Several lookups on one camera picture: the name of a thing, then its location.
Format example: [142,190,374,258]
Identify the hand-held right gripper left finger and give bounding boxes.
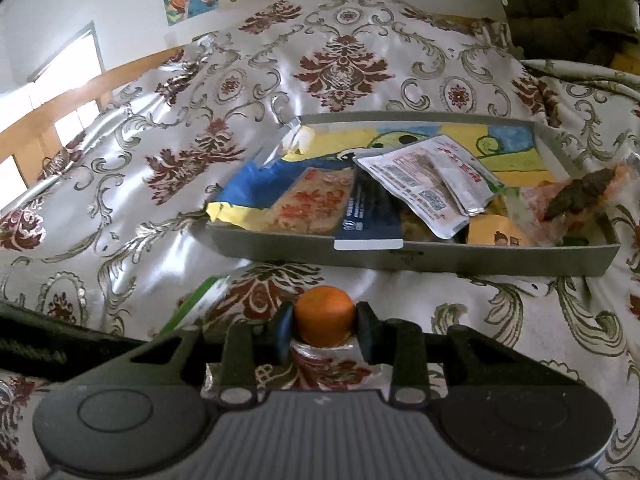
[65,302,296,406]

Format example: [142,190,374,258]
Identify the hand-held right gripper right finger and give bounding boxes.
[356,302,586,405]

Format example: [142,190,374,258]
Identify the orange tangerine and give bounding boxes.
[293,285,357,348]

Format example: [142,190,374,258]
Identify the grey shallow tray box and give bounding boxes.
[192,110,623,278]

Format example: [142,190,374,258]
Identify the dark blue long box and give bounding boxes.
[332,175,405,252]

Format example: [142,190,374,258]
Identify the clear cracker packet red print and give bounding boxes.
[260,167,357,235]

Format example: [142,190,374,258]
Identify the white snack packet square codes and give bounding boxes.
[354,147,473,239]

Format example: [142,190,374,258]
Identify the yellow snack packet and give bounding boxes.
[465,214,538,247]

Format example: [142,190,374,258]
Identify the white snack packet red print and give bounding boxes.
[400,135,506,217]

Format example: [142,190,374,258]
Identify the orange red snack packet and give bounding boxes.
[510,162,633,246]

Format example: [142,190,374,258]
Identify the green long packet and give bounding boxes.
[159,275,232,337]

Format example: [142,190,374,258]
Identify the floral printed blanket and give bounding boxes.
[0,0,640,480]

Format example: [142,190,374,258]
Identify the bright window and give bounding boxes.
[0,22,113,201]

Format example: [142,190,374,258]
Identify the olive quilted jacket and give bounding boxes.
[492,0,640,68]

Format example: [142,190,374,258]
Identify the wooden bed rail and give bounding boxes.
[0,45,186,171]

